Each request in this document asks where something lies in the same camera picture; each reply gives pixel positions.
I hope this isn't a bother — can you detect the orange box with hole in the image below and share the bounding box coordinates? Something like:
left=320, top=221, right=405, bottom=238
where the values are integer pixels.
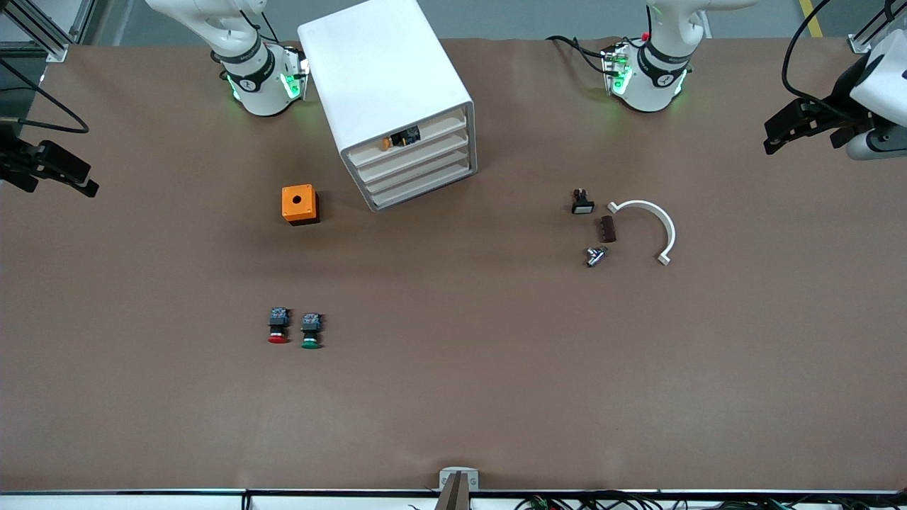
left=281, top=184, right=320, bottom=226

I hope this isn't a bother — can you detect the black arm base cable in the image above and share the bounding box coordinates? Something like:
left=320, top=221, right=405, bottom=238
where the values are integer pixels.
left=544, top=34, right=612, bottom=73

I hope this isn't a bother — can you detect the white drawer cabinet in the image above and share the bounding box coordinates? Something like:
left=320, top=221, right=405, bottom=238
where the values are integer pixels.
left=297, top=0, right=478, bottom=213

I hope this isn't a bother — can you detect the white drawer holding parts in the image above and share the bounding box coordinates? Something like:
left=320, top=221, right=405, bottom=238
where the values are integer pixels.
left=346, top=105, right=470, bottom=168

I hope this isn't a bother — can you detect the aluminium frame post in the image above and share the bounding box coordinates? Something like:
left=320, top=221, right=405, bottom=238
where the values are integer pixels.
left=0, top=0, right=96, bottom=63
left=847, top=0, right=907, bottom=55

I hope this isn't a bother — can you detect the white curved bracket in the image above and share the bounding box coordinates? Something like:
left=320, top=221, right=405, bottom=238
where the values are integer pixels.
left=607, top=200, right=677, bottom=266

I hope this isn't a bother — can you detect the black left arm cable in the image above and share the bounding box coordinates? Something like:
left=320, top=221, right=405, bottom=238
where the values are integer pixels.
left=782, top=0, right=833, bottom=101

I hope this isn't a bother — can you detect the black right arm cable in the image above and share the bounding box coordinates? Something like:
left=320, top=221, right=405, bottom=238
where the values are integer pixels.
left=0, top=57, right=90, bottom=135

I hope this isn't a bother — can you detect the white plastic drawer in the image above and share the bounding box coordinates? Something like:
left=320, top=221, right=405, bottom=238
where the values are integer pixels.
left=356, top=131, right=471, bottom=181
left=363, top=147, right=474, bottom=197
left=368, top=161, right=477, bottom=212

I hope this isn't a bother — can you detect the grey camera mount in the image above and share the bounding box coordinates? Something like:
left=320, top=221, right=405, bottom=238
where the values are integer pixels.
left=434, top=467, right=479, bottom=510

